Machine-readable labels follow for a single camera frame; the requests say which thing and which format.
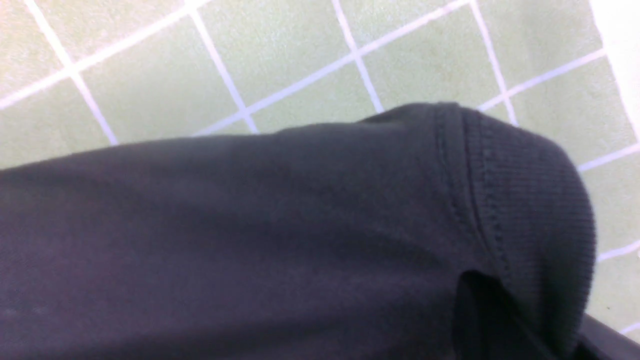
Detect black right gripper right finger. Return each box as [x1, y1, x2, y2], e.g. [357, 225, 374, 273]
[571, 315, 640, 360]

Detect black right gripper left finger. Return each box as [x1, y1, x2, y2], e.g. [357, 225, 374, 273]
[452, 271, 556, 360]

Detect dark gray long-sleeve top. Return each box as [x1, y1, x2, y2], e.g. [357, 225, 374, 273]
[0, 103, 596, 360]

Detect green checkered table mat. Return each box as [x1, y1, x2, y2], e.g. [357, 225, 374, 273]
[0, 0, 639, 341]

